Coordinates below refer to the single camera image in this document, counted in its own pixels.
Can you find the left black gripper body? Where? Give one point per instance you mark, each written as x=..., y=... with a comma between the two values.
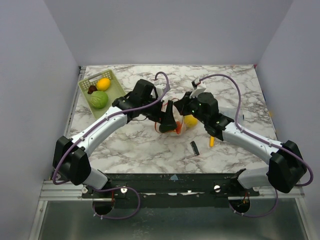
x=153, y=111

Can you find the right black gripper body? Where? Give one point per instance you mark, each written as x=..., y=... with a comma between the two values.
x=181, y=105

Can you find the peach toy fruit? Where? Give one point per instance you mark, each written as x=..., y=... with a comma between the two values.
x=179, y=127

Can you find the clear zip top bag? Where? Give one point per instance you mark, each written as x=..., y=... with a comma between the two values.
x=176, y=116

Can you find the yellow toy lemon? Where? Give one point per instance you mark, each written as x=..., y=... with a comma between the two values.
x=190, y=121

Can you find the green plastic basket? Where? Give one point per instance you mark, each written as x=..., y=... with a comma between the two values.
x=115, y=90

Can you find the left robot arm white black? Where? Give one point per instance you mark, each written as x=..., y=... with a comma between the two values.
x=71, y=155

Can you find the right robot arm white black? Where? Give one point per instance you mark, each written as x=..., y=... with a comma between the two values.
x=282, y=171

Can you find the clear plastic screw box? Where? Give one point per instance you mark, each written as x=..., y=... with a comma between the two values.
x=231, y=113

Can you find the black bit holder strip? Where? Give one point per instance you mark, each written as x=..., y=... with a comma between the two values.
x=194, y=148

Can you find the orange toy fruit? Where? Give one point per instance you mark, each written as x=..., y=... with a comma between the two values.
x=103, y=84

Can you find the green toy cabbage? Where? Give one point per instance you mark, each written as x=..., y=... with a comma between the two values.
x=99, y=99

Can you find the dark red toy fruit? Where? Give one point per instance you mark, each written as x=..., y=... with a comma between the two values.
x=92, y=89

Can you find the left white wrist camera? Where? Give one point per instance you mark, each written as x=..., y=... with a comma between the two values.
x=159, y=89

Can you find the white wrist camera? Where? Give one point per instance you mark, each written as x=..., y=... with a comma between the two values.
x=159, y=89
x=198, y=88

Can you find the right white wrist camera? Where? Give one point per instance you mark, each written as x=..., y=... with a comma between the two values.
x=198, y=88

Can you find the yellow handle screwdriver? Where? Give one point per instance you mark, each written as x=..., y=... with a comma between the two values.
x=212, y=141

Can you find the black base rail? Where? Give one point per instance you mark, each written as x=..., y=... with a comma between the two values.
x=169, y=190

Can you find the aluminium extrusion rail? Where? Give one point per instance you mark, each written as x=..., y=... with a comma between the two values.
x=70, y=192

